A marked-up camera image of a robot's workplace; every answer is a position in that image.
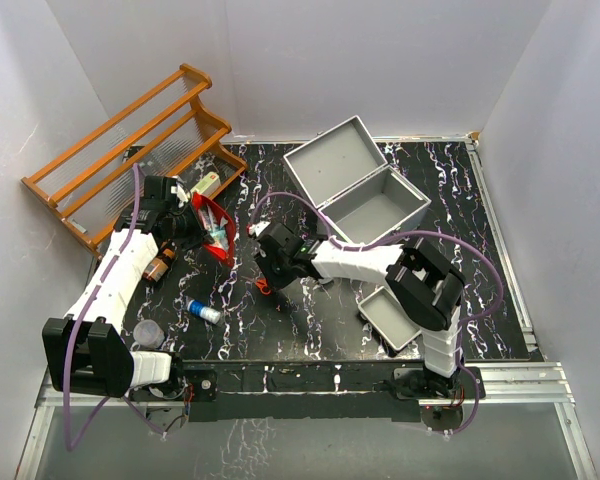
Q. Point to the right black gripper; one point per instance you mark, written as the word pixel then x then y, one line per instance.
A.
pixel 264 258

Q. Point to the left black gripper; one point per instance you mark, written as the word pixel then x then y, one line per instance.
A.
pixel 198 238

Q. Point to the bandage packet bundle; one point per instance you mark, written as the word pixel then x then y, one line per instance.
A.
pixel 210 219

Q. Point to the orange handled scissors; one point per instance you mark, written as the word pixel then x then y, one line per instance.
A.
pixel 263 286

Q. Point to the red first aid pouch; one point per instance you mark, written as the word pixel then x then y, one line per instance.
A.
pixel 199 201

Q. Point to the teal mask packet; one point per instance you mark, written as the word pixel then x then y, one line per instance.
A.
pixel 219 239

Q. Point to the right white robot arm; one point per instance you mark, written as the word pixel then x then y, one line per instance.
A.
pixel 425 284

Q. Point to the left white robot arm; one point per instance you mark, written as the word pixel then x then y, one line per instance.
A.
pixel 84 349

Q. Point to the white medicine box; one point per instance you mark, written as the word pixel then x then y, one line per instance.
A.
pixel 207 185

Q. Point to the brown glass bottle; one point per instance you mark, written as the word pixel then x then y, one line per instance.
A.
pixel 161 263

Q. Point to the blue white tube bottle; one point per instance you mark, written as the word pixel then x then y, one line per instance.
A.
pixel 204 312

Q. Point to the wooden shelf rack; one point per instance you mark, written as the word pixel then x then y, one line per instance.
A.
pixel 164 132

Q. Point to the grey metal case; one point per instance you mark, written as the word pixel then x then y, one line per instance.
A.
pixel 344 175

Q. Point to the grey divider tray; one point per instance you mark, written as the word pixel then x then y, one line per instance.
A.
pixel 385 314

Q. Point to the clear plastic cup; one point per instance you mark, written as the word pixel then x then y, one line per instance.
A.
pixel 148 334

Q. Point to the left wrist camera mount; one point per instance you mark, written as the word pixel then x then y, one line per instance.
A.
pixel 181 191

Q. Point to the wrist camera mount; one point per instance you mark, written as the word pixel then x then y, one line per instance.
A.
pixel 181 191
pixel 256 229

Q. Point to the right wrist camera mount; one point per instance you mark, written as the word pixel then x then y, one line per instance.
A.
pixel 256 229

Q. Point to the black base frame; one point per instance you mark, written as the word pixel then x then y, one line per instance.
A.
pixel 397 389

